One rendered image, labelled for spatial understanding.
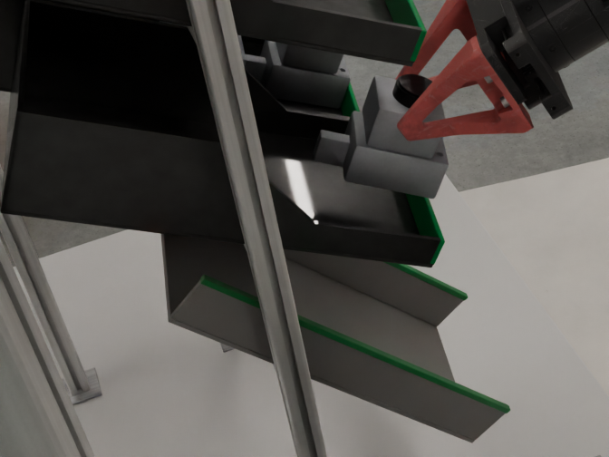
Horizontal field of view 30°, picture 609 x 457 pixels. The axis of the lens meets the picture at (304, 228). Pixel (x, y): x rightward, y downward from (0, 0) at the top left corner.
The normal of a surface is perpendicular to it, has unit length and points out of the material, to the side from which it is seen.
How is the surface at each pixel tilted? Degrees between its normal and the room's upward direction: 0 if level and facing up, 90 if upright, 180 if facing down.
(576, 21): 71
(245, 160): 90
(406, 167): 87
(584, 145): 0
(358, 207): 25
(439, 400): 90
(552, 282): 0
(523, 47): 87
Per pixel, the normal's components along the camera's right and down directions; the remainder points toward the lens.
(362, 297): 0.59, -0.67
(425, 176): 0.03, 0.62
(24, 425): 0.32, 0.59
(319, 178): 0.29, -0.76
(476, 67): -0.26, 0.74
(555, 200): -0.15, -0.74
